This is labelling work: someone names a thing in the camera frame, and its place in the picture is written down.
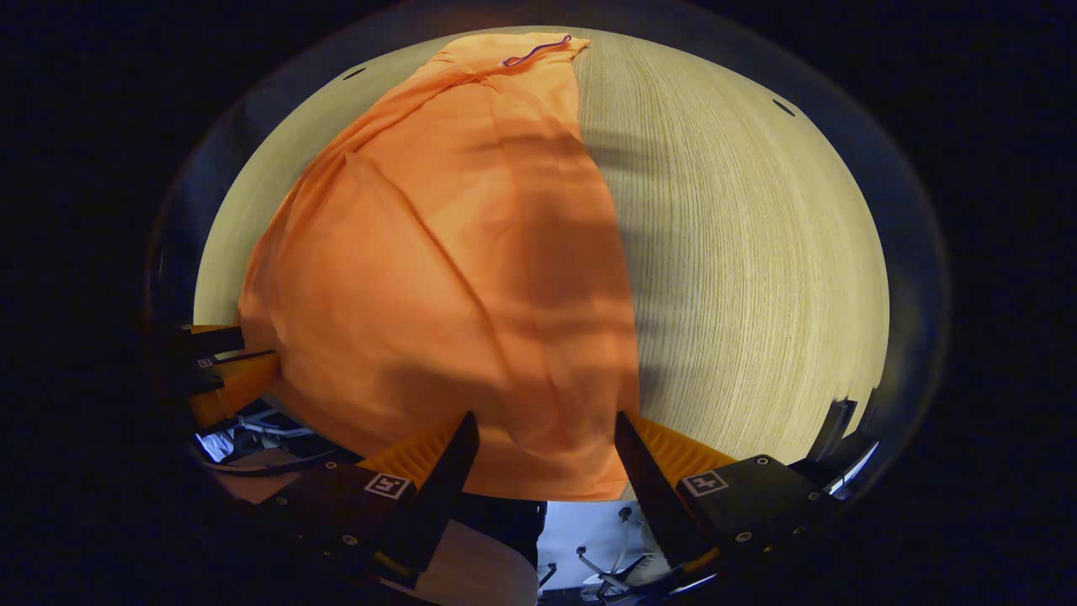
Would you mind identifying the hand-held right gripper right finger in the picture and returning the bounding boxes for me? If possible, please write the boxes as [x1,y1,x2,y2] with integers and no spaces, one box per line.
[613,411,845,583]

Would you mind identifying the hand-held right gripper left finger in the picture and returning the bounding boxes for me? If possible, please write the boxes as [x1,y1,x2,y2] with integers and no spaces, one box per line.
[252,411,480,590]

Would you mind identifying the orange T-shirt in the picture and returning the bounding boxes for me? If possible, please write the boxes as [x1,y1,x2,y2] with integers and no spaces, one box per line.
[237,31,642,503]

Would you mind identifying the office chair base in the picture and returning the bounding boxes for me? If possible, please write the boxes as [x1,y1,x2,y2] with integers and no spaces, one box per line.
[538,503,699,603]
[195,400,342,476]

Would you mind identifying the person's light trousers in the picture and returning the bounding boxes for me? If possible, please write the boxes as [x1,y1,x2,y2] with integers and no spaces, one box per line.
[383,519,541,606]

